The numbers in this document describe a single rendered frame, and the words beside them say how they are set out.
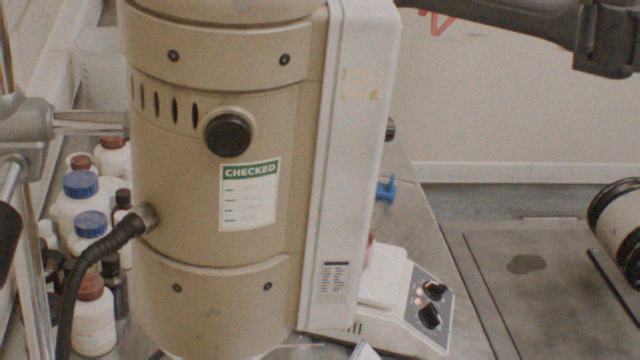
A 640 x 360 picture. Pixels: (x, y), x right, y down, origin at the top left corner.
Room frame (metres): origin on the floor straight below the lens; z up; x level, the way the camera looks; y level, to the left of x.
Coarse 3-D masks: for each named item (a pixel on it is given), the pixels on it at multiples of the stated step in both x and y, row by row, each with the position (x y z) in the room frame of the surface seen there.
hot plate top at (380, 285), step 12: (384, 252) 0.79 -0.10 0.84; (396, 252) 0.80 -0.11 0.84; (372, 264) 0.76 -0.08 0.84; (384, 264) 0.77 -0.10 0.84; (396, 264) 0.77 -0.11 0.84; (372, 276) 0.74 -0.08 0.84; (384, 276) 0.74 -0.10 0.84; (396, 276) 0.74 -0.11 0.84; (360, 288) 0.71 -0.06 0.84; (372, 288) 0.72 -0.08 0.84; (384, 288) 0.72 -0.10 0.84; (396, 288) 0.72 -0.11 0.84; (360, 300) 0.70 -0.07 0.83; (372, 300) 0.69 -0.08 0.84; (384, 300) 0.70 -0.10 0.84; (396, 300) 0.70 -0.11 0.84
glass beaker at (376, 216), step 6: (378, 210) 0.78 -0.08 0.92; (372, 216) 0.78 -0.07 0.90; (378, 216) 0.77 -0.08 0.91; (372, 222) 0.78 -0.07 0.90; (378, 222) 0.75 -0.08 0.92; (372, 228) 0.74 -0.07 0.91; (378, 228) 0.76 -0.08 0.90; (372, 234) 0.74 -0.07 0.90; (372, 240) 0.75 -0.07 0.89; (372, 246) 0.75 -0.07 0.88; (366, 252) 0.74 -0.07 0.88; (372, 252) 0.75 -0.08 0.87; (366, 258) 0.74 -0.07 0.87; (372, 258) 0.75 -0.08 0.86; (366, 264) 0.74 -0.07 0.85; (366, 270) 0.74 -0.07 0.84
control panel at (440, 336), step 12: (420, 276) 0.79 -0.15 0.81; (432, 276) 0.80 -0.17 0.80; (420, 288) 0.76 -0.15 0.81; (408, 300) 0.73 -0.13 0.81; (420, 300) 0.74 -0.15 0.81; (432, 300) 0.75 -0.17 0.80; (444, 300) 0.77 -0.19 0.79; (408, 312) 0.71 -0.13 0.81; (444, 312) 0.74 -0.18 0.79; (420, 324) 0.70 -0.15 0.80; (444, 324) 0.72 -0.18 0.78; (432, 336) 0.69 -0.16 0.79; (444, 336) 0.70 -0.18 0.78; (444, 348) 0.68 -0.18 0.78
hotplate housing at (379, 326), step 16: (400, 288) 0.74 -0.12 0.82; (368, 304) 0.71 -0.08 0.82; (400, 304) 0.71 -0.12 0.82; (352, 320) 0.69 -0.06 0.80; (368, 320) 0.69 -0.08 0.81; (384, 320) 0.69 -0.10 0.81; (400, 320) 0.69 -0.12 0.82; (320, 336) 0.70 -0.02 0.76; (336, 336) 0.69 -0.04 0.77; (352, 336) 0.69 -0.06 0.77; (368, 336) 0.69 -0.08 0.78; (384, 336) 0.69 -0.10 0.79; (400, 336) 0.68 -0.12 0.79; (416, 336) 0.68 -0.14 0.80; (384, 352) 0.69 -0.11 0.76; (400, 352) 0.68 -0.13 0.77; (416, 352) 0.68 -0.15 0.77; (432, 352) 0.68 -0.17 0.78; (448, 352) 0.68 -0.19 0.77
